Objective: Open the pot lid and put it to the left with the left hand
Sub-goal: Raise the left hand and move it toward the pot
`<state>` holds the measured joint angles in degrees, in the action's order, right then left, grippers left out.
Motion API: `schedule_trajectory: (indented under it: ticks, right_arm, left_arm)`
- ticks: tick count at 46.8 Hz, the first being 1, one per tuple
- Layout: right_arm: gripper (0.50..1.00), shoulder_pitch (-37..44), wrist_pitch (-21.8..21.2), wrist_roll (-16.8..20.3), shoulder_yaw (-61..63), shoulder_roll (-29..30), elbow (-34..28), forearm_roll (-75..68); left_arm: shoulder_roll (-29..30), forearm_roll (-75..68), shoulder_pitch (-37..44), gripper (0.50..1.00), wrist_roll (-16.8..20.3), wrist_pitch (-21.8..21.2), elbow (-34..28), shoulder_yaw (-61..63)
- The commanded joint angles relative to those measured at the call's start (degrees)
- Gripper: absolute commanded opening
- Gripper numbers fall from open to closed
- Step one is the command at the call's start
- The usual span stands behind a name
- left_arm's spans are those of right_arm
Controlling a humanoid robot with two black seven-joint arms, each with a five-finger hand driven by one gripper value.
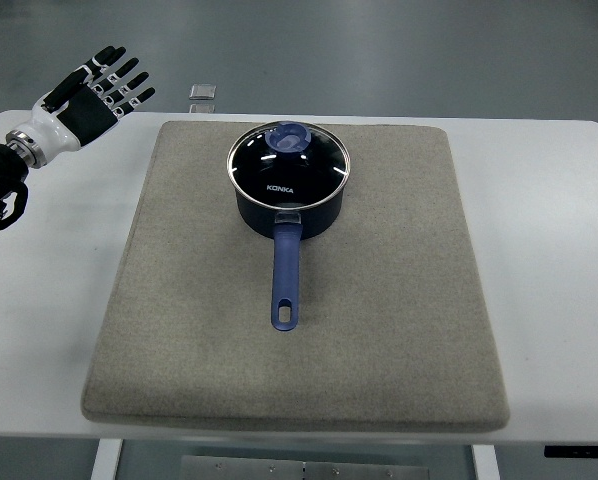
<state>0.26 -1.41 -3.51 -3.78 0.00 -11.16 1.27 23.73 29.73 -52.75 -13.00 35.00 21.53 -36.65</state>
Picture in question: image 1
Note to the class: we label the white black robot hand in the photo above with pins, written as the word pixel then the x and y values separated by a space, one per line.
pixel 88 103

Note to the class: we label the glass lid blue knob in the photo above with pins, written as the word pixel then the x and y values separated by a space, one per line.
pixel 288 164

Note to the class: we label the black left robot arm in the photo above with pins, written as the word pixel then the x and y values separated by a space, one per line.
pixel 18 155

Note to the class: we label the metal floor socket plate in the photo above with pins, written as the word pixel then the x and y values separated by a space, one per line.
pixel 202 92

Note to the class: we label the white table leg left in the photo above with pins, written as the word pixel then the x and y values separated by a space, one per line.
pixel 107 459

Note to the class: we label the white table leg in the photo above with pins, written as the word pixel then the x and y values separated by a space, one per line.
pixel 107 459
pixel 485 462

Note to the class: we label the beige fabric mat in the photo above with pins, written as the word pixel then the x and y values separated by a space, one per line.
pixel 393 332

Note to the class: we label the white table leg right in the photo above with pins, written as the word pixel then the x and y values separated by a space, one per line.
pixel 485 462

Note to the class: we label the black table control panel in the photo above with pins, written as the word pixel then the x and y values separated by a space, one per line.
pixel 571 451

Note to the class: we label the dark blue saucepan blue handle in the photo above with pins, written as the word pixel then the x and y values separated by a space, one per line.
pixel 288 225

